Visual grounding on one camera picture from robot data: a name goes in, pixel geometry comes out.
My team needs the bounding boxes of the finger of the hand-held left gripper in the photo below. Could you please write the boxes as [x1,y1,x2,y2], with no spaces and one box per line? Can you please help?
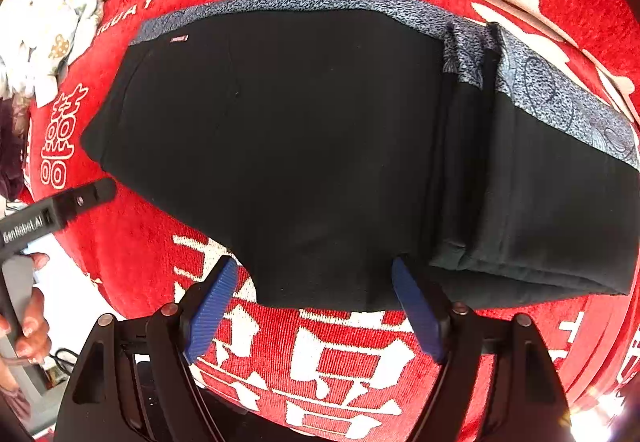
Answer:
[52,178,118,223]

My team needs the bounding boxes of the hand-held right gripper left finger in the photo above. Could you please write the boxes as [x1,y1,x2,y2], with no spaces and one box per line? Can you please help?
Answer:
[54,256,240,442]

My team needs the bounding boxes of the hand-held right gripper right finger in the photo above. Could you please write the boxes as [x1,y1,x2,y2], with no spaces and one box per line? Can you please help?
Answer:
[391,257,572,442]

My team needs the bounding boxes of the black pants with floral bands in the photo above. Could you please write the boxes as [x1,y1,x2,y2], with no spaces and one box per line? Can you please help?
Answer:
[80,0,640,313]

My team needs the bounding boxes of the person's left hand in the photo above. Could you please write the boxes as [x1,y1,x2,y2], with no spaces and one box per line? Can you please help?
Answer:
[0,252,53,368]

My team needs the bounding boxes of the dark purple cloth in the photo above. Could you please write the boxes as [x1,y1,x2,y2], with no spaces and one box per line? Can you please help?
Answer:
[0,94,31,203]

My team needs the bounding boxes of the red printed blanket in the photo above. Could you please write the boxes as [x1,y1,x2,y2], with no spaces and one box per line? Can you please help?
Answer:
[22,0,640,442]

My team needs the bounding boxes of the white floral cloth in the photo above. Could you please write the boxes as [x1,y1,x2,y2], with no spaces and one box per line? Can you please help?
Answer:
[0,0,103,105]

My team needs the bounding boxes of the black cable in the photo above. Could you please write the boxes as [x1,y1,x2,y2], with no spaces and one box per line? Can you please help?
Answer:
[47,348,78,375]

